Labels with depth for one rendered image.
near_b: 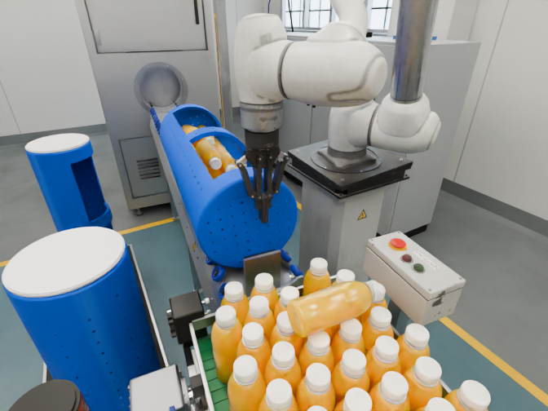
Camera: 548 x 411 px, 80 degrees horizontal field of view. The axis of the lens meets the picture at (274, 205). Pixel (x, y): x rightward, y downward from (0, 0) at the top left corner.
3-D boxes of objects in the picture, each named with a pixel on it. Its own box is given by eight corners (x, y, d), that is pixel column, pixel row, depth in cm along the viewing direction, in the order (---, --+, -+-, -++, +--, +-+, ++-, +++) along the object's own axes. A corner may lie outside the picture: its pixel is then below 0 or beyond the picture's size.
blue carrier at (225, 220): (223, 154, 168) (214, 99, 154) (300, 250, 98) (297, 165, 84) (168, 167, 160) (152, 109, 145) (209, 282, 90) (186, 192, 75)
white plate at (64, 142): (22, 155, 147) (23, 157, 148) (90, 144, 159) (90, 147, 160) (27, 138, 168) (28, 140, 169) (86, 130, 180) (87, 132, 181)
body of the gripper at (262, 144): (249, 134, 66) (250, 176, 71) (286, 130, 69) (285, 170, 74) (237, 125, 72) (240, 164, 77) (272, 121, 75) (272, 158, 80)
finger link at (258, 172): (263, 156, 72) (257, 156, 71) (262, 201, 77) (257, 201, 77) (257, 150, 75) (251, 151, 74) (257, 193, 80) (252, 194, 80)
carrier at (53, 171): (79, 298, 191) (130, 281, 203) (22, 157, 148) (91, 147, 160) (77, 270, 212) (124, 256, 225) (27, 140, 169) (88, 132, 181)
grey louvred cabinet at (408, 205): (293, 152, 441) (297, 32, 369) (428, 230, 279) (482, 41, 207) (258, 160, 418) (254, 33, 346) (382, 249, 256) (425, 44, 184)
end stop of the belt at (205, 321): (340, 281, 89) (342, 272, 87) (342, 283, 88) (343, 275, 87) (192, 328, 75) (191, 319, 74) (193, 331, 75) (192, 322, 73)
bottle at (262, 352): (236, 404, 65) (231, 351, 57) (242, 373, 71) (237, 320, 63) (270, 407, 65) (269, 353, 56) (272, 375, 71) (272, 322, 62)
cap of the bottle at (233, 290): (223, 289, 70) (222, 283, 69) (240, 285, 71) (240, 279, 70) (227, 302, 67) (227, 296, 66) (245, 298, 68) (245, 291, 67)
